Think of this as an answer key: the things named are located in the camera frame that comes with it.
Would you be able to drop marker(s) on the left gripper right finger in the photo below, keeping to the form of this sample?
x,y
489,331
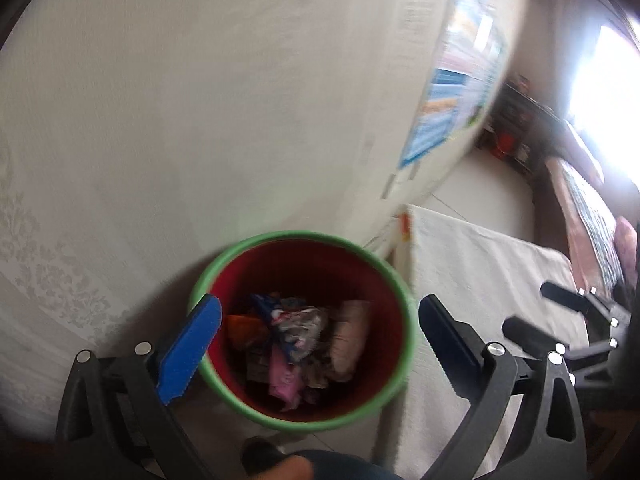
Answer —
x,y
458,347

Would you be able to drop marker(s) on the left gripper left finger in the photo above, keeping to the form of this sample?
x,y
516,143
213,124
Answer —
x,y
179,361

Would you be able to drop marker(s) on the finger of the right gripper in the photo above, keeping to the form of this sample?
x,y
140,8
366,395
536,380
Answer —
x,y
565,297
531,339

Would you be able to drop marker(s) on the pink foil wrapper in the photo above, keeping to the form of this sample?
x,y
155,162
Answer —
x,y
285,379

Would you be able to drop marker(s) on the white pink Pocky packet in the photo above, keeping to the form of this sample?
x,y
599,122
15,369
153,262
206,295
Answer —
x,y
349,338

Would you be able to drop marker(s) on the dark blue cookie wrapper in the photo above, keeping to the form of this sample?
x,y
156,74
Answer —
x,y
296,325

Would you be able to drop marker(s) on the green red trash bin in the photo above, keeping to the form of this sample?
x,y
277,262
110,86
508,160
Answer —
x,y
325,271

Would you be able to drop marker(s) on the white towel table cover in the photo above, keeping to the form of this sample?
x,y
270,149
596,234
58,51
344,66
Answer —
x,y
482,277

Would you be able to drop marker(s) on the pink floral blanket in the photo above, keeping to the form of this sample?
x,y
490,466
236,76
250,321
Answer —
x,y
625,243

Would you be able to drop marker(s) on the bed with plaid quilt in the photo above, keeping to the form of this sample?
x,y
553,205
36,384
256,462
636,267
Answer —
x,y
589,227

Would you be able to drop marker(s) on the dark shelf rack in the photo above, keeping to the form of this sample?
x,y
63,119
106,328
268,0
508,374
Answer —
x,y
520,131

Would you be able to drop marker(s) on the white double wall socket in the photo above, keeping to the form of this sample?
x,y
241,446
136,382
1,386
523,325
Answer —
x,y
398,180

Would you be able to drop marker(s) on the blue pinyin wall poster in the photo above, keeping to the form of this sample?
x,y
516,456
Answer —
x,y
436,113

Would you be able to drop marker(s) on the green blue wall poster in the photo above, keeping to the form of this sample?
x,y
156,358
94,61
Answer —
x,y
492,90

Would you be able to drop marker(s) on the white chart wall poster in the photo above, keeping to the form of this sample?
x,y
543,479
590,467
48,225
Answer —
x,y
475,44

